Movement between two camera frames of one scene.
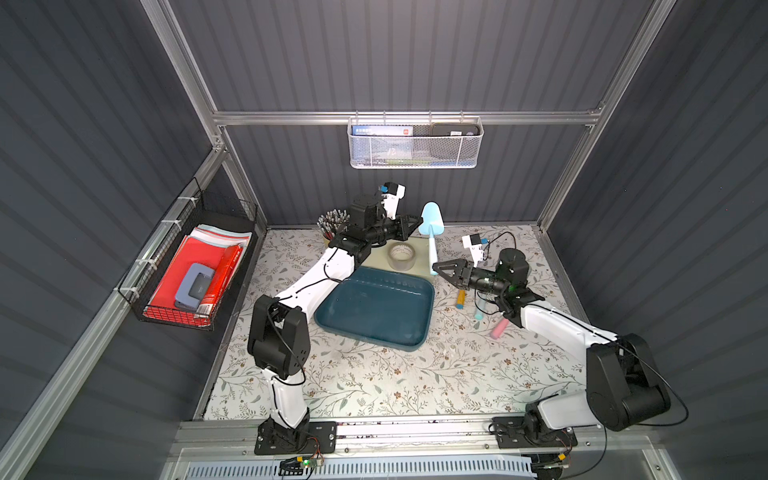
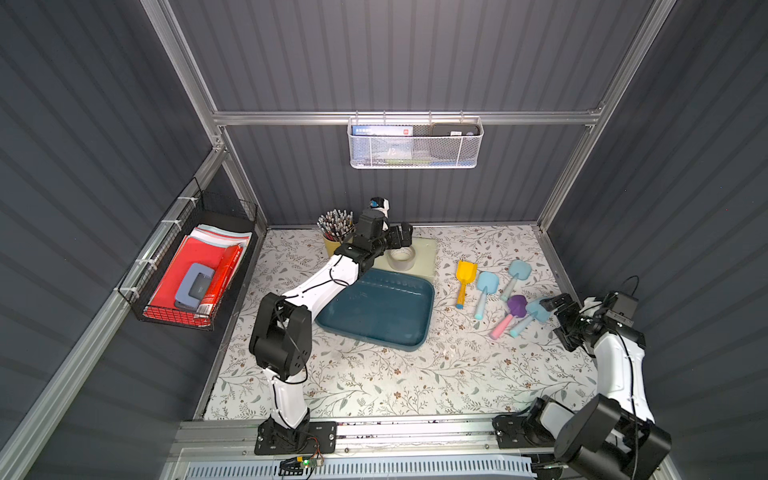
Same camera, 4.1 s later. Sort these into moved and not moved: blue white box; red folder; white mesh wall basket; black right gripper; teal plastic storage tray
Moved: black right gripper
Not moved: white mesh wall basket; blue white box; teal plastic storage tray; red folder
